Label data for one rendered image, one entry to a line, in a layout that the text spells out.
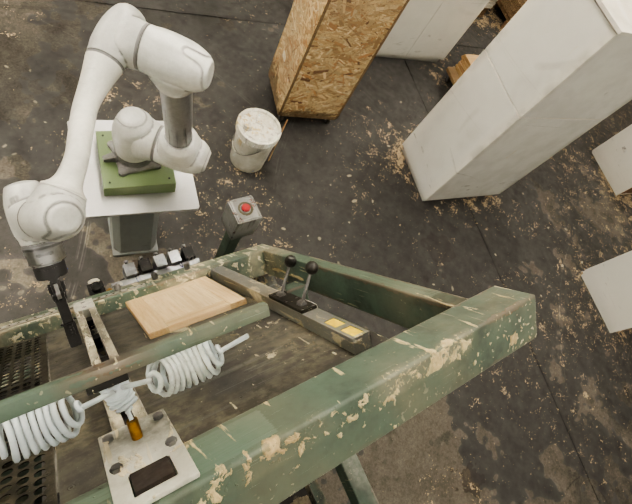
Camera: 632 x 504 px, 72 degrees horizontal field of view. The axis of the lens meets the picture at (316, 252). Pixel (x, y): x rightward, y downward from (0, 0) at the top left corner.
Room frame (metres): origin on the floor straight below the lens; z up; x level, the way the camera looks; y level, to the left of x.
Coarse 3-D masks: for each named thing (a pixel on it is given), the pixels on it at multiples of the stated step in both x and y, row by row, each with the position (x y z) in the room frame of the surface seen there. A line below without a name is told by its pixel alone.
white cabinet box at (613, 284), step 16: (624, 256) 3.39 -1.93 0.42; (592, 272) 3.38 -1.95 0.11; (608, 272) 3.35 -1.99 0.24; (624, 272) 3.32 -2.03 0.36; (592, 288) 3.30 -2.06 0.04; (608, 288) 3.28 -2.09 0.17; (624, 288) 3.25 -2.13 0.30; (608, 304) 3.21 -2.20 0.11; (624, 304) 3.18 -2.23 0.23; (608, 320) 3.13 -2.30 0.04; (624, 320) 3.11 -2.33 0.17
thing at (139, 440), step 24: (96, 312) 0.23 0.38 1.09; (96, 336) 0.16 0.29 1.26; (96, 360) 0.10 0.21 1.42; (120, 384) 0.06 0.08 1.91; (120, 408) 0.04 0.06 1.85; (120, 432) 0.02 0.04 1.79; (144, 432) 0.04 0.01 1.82; (168, 432) 0.06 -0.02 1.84; (120, 456) 0.00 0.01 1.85; (144, 456) 0.01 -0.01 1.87; (168, 456) 0.03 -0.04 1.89; (120, 480) -0.02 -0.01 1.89; (168, 480) 0.01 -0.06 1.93; (192, 480) 0.03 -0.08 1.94
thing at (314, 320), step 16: (224, 272) 0.66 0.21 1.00; (240, 288) 0.59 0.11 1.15; (256, 288) 0.59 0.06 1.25; (272, 288) 0.60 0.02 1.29; (272, 304) 0.54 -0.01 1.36; (304, 320) 0.49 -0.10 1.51; (320, 320) 0.49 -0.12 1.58; (336, 336) 0.46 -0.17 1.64; (352, 336) 0.46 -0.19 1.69; (368, 336) 0.49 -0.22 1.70; (352, 352) 0.44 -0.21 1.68
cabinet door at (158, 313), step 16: (176, 288) 0.51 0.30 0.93; (192, 288) 0.53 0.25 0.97; (208, 288) 0.55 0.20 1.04; (224, 288) 0.57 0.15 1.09; (128, 304) 0.35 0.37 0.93; (144, 304) 0.37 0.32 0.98; (160, 304) 0.40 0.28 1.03; (176, 304) 0.42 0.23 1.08; (192, 304) 0.44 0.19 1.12; (208, 304) 0.46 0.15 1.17; (224, 304) 0.48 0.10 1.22; (240, 304) 0.52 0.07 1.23; (144, 320) 0.30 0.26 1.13; (160, 320) 0.32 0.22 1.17; (176, 320) 0.35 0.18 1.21; (192, 320) 0.37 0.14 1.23
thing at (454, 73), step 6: (468, 54) 4.31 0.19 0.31; (462, 60) 4.30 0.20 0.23; (468, 60) 4.23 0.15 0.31; (474, 60) 4.31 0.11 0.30; (456, 66) 4.28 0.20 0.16; (462, 66) 4.26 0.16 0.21; (468, 66) 4.22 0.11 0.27; (450, 72) 4.18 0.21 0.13; (456, 72) 4.25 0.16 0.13; (462, 72) 4.23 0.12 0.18; (450, 78) 4.14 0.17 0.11; (456, 78) 4.17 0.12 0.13
